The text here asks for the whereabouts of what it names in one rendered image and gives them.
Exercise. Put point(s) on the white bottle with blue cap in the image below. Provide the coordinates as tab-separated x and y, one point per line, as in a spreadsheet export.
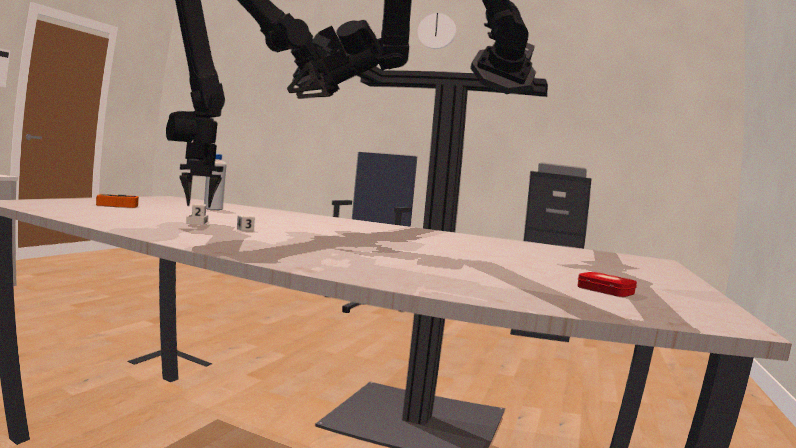
217	202

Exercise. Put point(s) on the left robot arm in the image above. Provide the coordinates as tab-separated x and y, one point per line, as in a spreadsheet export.
359	41

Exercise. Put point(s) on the red mint tin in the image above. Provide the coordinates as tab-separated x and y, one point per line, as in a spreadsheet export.
607	284

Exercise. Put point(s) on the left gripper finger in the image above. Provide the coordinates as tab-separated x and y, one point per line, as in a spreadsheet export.
316	83
324	92

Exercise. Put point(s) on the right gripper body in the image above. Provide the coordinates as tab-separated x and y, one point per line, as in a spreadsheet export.
205	171

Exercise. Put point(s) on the white cube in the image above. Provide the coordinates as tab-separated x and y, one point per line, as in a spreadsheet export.
198	210
245	222

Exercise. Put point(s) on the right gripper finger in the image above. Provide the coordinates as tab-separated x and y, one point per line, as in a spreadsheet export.
184	179
212	182

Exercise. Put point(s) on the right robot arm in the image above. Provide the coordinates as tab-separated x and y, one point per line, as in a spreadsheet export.
182	125

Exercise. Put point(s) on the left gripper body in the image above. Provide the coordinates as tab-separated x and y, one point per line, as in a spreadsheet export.
339	75

